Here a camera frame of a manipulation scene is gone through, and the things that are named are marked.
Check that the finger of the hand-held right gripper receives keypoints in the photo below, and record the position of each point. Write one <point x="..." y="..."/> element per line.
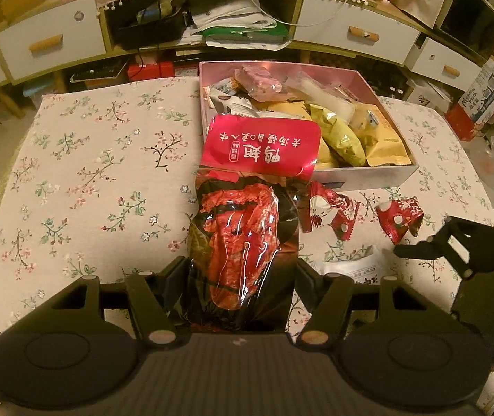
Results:
<point x="411" y="250"/>

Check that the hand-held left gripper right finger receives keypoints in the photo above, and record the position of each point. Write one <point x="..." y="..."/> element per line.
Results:
<point x="305" y="281"/>

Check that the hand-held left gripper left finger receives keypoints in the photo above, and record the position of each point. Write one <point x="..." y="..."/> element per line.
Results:
<point x="176" y="281"/>

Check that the large red meat snack packet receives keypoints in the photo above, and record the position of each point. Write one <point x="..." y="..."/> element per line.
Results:
<point x="247" y="225"/>

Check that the pink cardboard box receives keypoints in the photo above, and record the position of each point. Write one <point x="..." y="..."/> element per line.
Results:
<point x="359" y="177"/>

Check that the yellow waffle snack packet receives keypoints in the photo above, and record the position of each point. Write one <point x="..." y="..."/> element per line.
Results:
<point x="387" y="138"/>
<point x="288" y="110"/>

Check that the olive green snack packet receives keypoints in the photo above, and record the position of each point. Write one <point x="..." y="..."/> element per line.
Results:
<point x="342" y="138"/>

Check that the clear white snack packet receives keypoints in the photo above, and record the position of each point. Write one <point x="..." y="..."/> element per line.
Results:
<point x="325" y="95"/>

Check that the small white brown snack packet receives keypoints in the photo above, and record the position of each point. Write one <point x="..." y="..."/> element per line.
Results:
<point x="229" y="102"/>

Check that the pink snack packet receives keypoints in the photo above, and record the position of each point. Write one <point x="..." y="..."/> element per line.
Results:
<point x="260" y="82"/>

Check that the small red patterned snack packet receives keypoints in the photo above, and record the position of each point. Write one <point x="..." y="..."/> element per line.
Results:
<point x="331" y="208"/>
<point x="398" y="219"/>

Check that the flat white snack packet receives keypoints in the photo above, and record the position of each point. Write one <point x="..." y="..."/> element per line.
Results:
<point x="355" y="266"/>

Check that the floral tablecloth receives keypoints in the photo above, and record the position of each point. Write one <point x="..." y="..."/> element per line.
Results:
<point x="99" y="182"/>

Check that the small red carton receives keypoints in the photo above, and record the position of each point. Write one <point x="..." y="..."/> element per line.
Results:
<point x="461" y="125"/>

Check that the white printed box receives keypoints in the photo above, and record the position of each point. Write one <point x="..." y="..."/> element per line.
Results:
<point x="426" y="95"/>

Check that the white blue printed carton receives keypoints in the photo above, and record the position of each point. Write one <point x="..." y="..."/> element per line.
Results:
<point x="485" y="95"/>

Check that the red box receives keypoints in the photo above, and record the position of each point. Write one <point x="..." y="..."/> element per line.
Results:
<point x="151" y="71"/>
<point x="186" y="68"/>

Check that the black flat device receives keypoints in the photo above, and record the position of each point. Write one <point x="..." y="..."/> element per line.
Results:
<point x="99" y="71"/>

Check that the black appliance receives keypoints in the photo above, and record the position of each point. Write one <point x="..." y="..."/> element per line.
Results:
<point x="472" y="26"/>

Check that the wooden cabinet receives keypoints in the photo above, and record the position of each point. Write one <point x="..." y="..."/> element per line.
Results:
<point x="164" y="47"/>

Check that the black bag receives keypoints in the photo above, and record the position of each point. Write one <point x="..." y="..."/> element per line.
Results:
<point x="151" y="34"/>

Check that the green folder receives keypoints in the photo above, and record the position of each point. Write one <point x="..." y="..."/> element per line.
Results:
<point x="273" y="31"/>

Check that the stack of white papers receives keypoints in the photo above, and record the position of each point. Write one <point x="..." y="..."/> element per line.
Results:
<point x="229" y="11"/>

